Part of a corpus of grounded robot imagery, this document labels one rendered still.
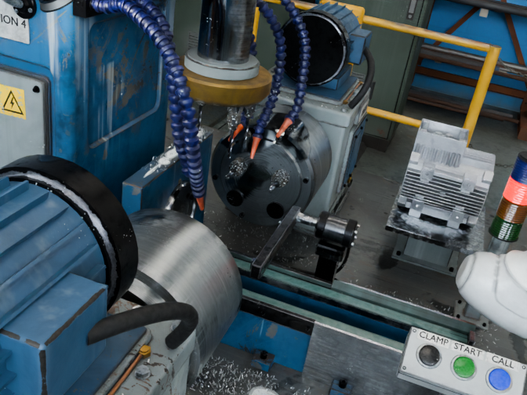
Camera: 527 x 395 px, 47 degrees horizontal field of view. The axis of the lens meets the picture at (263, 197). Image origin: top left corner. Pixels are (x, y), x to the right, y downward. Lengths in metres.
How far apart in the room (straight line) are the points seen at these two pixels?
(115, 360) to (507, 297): 0.71
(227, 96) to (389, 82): 3.29
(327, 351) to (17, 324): 0.76
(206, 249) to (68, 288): 0.39
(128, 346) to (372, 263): 1.00
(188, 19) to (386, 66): 1.49
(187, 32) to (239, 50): 3.65
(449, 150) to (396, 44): 2.69
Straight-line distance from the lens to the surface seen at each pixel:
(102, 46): 1.09
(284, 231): 1.20
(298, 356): 1.21
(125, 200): 1.08
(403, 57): 4.20
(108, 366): 0.67
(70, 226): 0.59
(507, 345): 1.49
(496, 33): 6.06
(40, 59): 1.04
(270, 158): 1.33
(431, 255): 1.65
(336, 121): 1.50
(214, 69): 1.01
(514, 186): 1.34
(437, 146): 1.55
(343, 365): 1.18
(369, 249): 1.65
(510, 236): 1.39
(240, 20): 1.02
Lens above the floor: 1.65
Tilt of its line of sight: 28 degrees down
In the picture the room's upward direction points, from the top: 9 degrees clockwise
